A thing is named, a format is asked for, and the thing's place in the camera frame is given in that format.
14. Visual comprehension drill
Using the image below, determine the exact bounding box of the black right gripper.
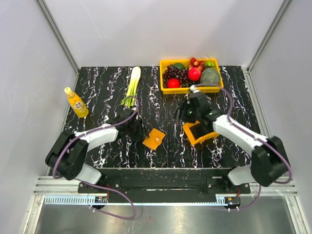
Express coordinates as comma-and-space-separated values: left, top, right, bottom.
172, 99, 200, 124

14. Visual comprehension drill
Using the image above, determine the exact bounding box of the small yellow plastic bin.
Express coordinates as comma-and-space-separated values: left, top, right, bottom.
183, 121, 219, 146

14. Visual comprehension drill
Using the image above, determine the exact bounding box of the orange leather card holder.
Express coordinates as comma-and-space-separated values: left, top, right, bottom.
142, 128, 166, 151

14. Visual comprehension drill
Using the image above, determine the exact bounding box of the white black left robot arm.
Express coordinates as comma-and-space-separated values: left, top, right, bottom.
45, 108, 147, 193

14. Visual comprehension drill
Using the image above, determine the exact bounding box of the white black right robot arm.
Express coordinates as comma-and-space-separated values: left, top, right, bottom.
175, 86, 291, 193

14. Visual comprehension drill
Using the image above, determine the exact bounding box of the dark blueberry cluster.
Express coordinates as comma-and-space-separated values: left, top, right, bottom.
181, 81, 200, 88

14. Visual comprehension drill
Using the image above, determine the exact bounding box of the green white celery stalk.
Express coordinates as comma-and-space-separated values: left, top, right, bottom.
121, 66, 141, 108

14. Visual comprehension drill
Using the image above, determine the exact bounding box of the green netted melon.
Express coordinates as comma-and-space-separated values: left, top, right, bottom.
200, 68, 220, 86

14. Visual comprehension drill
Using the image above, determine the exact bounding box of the red pomegranate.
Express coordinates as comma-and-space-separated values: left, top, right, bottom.
188, 67, 201, 81

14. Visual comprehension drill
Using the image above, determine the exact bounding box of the red apple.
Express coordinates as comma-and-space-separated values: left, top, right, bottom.
167, 78, 180, 88

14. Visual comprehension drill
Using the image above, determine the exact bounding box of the purple grape bunch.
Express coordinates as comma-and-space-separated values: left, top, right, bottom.
162, 64, 189, 86

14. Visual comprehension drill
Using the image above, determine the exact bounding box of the red cherry cluster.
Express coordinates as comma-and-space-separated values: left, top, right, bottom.
187, 58, 205, 71

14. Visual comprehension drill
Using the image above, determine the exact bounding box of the green lime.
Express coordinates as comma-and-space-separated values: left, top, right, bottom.
173, 62, 185, 70

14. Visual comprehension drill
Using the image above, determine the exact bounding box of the green apple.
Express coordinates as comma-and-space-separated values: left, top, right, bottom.
204, 60, 215, 69

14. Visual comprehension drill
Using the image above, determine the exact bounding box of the yellow fruit tray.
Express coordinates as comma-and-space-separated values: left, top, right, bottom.
159, 58, 224, 95

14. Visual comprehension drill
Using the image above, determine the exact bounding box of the yellow juice bottle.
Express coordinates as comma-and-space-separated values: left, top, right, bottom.
64, 87, 89, 118

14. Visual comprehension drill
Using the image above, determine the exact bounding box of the aluminium rail frame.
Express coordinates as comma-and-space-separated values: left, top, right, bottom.
33, 67, 299, 197

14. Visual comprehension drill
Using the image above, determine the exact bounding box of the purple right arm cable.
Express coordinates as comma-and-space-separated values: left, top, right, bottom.
189, 82, 293, 212

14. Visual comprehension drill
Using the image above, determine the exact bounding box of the white cable duct strip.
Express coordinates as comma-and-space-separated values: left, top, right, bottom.
45, 195, 227, 206

